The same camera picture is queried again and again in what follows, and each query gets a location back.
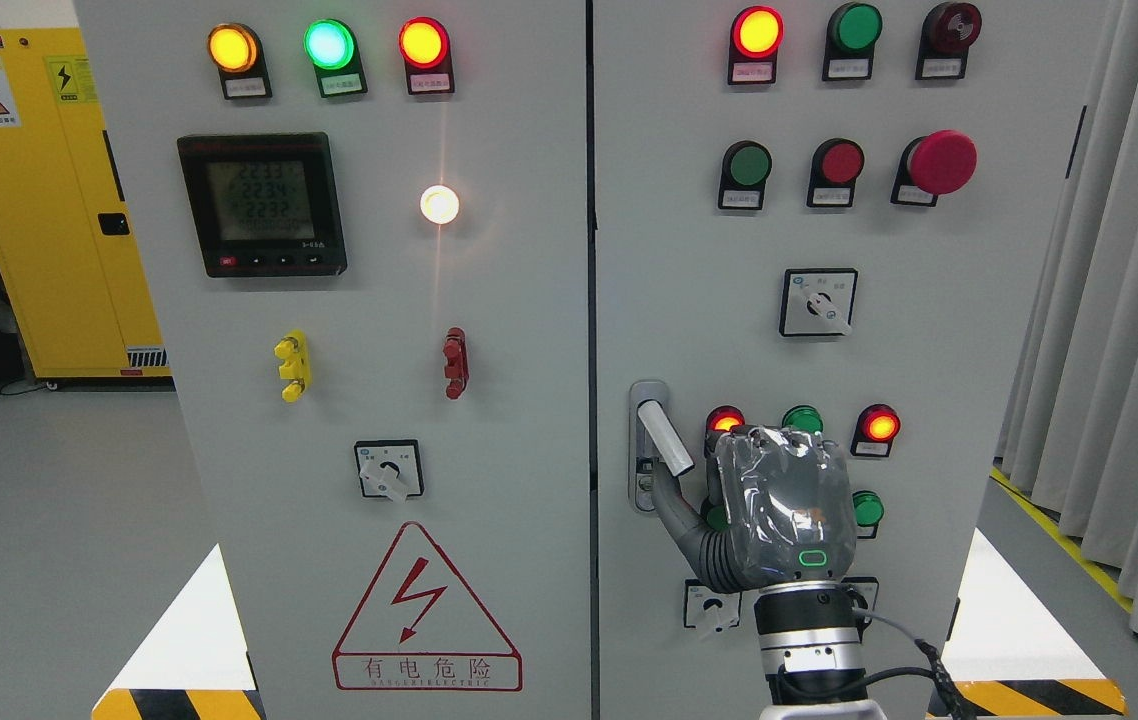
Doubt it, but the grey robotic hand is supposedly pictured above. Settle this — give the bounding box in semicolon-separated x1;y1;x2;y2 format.
653;427;857;594

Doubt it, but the silver swing door handle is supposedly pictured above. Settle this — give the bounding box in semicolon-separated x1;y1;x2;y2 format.
627;379;694;514

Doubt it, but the green push button lower left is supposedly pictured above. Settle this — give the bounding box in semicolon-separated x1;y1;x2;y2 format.
700;497;729;532

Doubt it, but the green push button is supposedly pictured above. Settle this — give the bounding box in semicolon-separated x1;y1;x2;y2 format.
700;497;729;532
852;489;887;541
717;140;773;212

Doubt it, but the green push button lower right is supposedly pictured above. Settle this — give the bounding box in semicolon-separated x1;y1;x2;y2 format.
852;489;887;541

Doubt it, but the green lamp middle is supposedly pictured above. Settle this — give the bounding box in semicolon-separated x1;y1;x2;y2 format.
781;404;824;435

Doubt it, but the red lamp middle left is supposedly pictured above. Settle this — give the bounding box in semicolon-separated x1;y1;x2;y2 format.
703;405;747;457

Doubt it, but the red lamp middle right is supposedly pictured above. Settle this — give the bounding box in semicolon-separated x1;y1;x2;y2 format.
849;404;902;457

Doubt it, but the grey curtain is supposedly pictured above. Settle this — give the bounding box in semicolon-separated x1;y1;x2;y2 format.
999;1;1138;635

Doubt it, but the green push button upper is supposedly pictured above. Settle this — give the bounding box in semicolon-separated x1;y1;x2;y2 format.
717;140;773;212

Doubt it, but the red push button upper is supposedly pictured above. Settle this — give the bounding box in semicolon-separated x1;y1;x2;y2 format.
806;136;865;209

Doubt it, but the red terminal connector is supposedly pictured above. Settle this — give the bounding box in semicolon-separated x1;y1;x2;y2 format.
442;325;469;400

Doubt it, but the red triangle warning sticker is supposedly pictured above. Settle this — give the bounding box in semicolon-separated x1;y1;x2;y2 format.
332;521;523;692

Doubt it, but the red emergency stop button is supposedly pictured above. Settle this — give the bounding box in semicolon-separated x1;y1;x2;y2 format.
890;129;979;208

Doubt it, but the grey electrical control cabinet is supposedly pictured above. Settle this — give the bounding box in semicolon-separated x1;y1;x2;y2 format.
76;1;1112;719

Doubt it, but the white indicator lamp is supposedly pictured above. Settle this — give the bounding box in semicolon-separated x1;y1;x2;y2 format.
419;184;461;225

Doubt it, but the red indicator lamp top right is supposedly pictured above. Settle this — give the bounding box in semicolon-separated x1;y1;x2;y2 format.
726;5;785;86

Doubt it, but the red indicator lamp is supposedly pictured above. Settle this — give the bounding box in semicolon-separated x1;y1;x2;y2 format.
397;15;456;96
726;5;785;86

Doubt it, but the green indicator lamp top right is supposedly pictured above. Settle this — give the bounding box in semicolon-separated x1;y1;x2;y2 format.
822;3;883;82

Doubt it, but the green indicator lamp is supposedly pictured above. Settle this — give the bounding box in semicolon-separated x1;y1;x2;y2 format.
303;18;368;97
822;3;883;82

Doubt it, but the yellow terminal connector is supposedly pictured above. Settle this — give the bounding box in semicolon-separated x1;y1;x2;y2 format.
273;328;313;404

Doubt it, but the dark red buzzer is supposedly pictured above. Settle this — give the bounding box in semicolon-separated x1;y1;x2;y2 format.
916;1;982;78

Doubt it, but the red indicator lamp top left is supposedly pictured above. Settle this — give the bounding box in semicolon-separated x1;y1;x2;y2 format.
397;15;456;96

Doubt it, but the black digital power meter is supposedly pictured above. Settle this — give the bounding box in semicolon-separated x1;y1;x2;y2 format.
178;132;348;278

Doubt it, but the green indicator lamp top left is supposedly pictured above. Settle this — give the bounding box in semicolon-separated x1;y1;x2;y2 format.
303;18;368;97

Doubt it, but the yellow indicator lamp top left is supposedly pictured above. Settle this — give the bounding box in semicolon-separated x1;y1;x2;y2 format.
207;22;273;100

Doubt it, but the yellow safety cabinet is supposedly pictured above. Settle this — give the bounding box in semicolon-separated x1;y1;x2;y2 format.
0;28;171;381

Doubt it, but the black key selector switch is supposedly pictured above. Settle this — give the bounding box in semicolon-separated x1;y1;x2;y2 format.
842;577;879;612

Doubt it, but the lower white selector switch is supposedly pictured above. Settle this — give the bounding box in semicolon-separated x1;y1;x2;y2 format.
683;578;758;642

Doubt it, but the upper right selector switch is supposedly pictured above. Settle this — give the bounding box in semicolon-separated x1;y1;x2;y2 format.
780;268;860;338

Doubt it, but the black cable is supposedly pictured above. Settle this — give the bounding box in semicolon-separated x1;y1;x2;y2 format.
851;590;978;720

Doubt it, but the left door selector switch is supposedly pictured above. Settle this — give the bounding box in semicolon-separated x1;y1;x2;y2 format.
354;439;426;503

